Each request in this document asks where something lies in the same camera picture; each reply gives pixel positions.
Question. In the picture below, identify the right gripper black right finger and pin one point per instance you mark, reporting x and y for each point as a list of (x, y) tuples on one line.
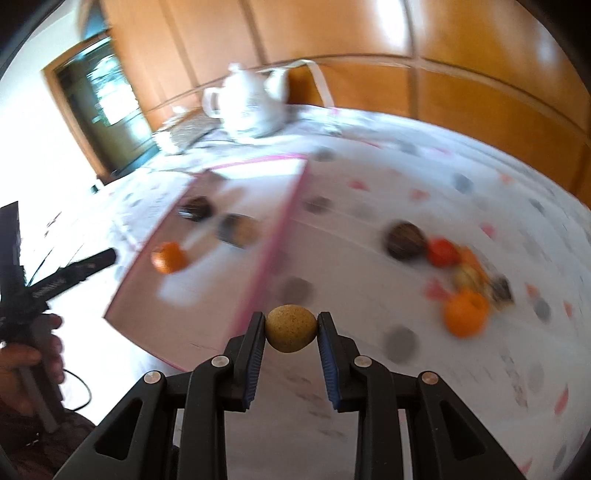
[(447, 440)]

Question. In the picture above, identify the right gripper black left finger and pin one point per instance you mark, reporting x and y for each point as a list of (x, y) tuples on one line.
[(173, 427)]

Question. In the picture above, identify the large orange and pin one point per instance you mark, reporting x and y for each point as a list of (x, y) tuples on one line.
[(465, 314)]

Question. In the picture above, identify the yellow-green round fruit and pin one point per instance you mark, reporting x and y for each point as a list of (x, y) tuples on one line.
[(290, 328)]

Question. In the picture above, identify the person left hand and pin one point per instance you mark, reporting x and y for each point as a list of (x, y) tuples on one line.
[(16, 356)]

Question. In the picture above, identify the pink tray box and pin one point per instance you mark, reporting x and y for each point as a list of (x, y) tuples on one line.
[(187, 317)]

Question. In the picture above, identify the orange in tray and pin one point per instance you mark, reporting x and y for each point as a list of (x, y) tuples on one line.
[(168, 258)]

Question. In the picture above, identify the dark round fruit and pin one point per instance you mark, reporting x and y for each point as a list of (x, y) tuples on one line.
[(500, 293)]

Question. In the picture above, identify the tan brown fruit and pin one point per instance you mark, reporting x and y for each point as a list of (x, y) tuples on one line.
[(466, 277)]

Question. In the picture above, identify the white patterned tablecloth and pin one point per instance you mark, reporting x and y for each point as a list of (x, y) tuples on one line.
[(527, 375)]

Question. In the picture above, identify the small red fruit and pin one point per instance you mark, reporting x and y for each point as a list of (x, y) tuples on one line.
[(442, 253)]

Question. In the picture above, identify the dark mangosteen in tray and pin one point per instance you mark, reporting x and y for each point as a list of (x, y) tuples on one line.
[(196, 209)]

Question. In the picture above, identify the dark purple fruit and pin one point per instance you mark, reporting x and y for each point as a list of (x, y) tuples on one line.
[(404, 241)]

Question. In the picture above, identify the cut dark cylinder fruit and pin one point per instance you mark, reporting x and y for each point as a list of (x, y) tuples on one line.
[(238, 230)]

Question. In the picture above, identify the ornate tissue box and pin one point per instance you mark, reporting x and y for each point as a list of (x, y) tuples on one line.
[(181, 131)]

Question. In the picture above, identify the wooden door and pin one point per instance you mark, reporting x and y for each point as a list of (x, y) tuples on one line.
[(100, 109)]

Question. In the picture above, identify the white ceramic kettle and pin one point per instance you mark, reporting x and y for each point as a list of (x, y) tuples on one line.
[(249, 104)]

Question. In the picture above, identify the wooden wall cabinet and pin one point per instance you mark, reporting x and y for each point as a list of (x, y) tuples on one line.
[(487, 69)]

